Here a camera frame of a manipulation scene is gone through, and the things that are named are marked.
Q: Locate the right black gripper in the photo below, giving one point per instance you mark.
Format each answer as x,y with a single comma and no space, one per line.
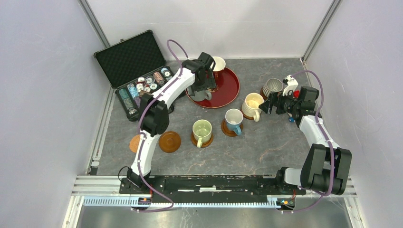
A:
276,100

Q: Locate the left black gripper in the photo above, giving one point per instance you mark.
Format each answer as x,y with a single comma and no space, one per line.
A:
209,84

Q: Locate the cream ribbed mug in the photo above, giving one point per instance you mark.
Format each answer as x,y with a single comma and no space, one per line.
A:
252,101

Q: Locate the white bowl cup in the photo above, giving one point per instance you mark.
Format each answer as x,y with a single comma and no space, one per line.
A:
218,66

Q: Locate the wooden coaster one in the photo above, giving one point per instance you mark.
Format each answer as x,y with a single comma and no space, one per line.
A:
248,113

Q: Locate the grey striped cup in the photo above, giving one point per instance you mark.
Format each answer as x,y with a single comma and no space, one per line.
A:
273,85

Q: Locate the red round tray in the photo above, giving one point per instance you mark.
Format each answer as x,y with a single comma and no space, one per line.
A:
228,88

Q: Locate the blue handled white mug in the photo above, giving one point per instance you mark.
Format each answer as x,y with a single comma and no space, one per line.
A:
234,118

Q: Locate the wooden coaster two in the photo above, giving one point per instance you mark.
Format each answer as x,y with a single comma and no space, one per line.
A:
228,131

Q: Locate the green mug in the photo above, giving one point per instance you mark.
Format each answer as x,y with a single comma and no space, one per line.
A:
202,130

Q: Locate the wooden coaster five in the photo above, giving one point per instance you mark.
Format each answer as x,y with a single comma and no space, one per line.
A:
205,144

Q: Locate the wooden coaster three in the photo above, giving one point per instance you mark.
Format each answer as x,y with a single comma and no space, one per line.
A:
169,142

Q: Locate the woven cork coaster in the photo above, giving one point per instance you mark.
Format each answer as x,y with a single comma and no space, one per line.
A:
134,143

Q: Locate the wooden coaster four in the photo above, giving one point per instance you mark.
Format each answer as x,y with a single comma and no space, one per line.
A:
265,93

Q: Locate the grey mug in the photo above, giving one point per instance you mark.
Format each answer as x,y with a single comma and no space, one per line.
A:
199,96

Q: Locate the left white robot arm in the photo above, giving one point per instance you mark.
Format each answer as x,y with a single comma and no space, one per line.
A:
154,120

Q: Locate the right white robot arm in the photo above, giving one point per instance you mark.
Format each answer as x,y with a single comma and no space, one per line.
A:
327,166

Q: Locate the red blue toy truck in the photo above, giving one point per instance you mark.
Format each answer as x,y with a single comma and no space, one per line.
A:
295,96

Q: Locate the black foam-lined case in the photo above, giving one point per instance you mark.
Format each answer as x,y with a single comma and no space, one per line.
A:
133,67

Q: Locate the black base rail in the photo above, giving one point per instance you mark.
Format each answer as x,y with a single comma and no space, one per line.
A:
212,188

